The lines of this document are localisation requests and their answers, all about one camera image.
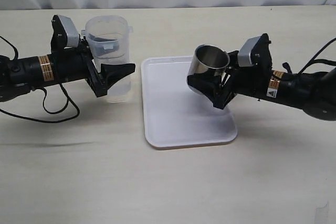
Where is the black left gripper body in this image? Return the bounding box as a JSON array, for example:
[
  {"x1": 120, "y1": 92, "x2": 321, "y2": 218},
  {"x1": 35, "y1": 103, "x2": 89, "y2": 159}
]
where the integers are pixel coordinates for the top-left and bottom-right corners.
[{"x1": 49, "y1": 15, "x2": 108, "y2": 97}]

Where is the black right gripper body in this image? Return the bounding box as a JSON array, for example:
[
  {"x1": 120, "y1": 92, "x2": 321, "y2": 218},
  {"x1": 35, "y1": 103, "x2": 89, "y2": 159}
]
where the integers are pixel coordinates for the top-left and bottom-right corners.
[{"x1": 220, "y1": 33, "x2": 272, "y2": 108}]

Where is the clear plastic pitcher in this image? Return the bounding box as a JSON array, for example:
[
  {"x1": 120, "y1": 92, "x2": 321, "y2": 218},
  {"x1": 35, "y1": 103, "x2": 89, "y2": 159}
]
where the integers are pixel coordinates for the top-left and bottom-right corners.
[{"x1": 80, "y1": 16, "x2": 133, "y2": 103}]

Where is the stainless steel cup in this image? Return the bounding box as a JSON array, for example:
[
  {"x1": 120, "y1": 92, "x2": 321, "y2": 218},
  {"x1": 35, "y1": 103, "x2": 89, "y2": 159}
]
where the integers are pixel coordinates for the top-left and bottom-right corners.
[{"x1": 187, "y1": 44, "x2": 230, "y2": 76}]

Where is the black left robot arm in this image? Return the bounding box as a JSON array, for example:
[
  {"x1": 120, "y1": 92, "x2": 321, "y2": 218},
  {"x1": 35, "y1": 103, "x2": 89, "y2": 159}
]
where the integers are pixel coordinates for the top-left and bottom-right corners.
[{"x1": 1, "y1": 15, "x2": 135, "y2": 102}]

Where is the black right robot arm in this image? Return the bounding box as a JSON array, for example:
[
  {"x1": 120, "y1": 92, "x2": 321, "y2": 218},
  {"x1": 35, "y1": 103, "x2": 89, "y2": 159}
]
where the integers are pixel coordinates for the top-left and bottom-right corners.
[{"x1": 186, "y1": 33, "x2": 335, "y2": 121}]

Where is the white plastic tray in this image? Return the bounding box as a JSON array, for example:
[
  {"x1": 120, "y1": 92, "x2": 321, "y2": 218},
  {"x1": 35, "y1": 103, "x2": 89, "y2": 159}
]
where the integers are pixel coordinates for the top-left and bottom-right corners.
[{"x1": 141, "y1": 56, "x2": 238, "y2": 149}]

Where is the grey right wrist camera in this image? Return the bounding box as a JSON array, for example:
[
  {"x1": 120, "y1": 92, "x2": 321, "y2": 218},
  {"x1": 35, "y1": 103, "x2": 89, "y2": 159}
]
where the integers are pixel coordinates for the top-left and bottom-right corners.
[{"x1": 237, "y1": 36, "x2": 261, "y2": 67}]

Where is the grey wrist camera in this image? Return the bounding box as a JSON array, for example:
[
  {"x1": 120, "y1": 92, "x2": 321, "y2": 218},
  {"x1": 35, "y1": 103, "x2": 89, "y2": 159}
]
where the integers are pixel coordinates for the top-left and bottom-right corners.
[
  {"x1": 57, "y1": 15, "x2": 80, "y2": 48},
  {"x1": 237, "y1": 36, "x2": 261, "y2": 67}
]

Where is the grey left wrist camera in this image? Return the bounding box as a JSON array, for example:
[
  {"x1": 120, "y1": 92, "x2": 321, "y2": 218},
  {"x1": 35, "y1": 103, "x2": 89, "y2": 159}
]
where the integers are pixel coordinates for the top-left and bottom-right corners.
[{"x1": 57, "y1": 15, "x2": 80, "y2": 48}]

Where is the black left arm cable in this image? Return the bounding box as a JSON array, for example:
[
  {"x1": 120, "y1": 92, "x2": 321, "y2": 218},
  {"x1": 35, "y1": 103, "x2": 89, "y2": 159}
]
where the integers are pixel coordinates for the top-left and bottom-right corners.
[{"x1": 0, "y1": 35, "x2": 80, "y2": 124}]

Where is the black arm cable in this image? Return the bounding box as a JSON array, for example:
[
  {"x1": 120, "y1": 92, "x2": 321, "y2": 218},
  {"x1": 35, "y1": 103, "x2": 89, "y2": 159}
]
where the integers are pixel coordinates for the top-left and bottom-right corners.
[
  {"x1": 281, "y1": 38, "x2": 336, "y2": 76},
  {"x1": 0, "y1": 35, "x2": 80, "y2": 124}
]

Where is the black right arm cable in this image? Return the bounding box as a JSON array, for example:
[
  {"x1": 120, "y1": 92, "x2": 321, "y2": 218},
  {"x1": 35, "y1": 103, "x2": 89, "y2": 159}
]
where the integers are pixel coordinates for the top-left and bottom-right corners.
[{"x1": 281, "y1": 38, "x2": 336, "y2": 76}]

